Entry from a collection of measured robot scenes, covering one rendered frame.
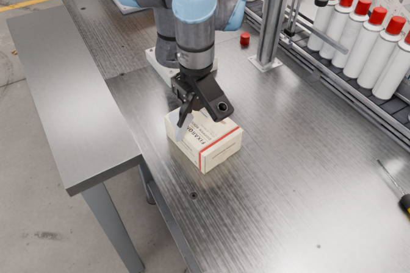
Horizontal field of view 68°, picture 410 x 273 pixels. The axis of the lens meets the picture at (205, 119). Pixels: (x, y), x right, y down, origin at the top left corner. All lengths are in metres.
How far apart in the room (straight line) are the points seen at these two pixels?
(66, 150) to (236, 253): 0.49
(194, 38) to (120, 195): 1.27
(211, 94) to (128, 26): 0.71
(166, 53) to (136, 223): 0.95
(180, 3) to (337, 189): 0.54
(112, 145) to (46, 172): 1.14
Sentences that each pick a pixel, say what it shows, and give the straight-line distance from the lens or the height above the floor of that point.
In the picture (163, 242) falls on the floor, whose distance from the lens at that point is 1.57.
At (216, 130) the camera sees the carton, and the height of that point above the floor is 0.90.
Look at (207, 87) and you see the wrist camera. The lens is 0.62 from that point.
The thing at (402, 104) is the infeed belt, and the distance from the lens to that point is 0.98.
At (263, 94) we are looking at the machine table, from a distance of 0.94.
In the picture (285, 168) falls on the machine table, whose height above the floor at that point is 0.83.
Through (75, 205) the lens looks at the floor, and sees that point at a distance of 1.76.
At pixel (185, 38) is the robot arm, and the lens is 0.57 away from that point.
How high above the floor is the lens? 1.46
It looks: 48 degrees down
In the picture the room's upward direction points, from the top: straight up
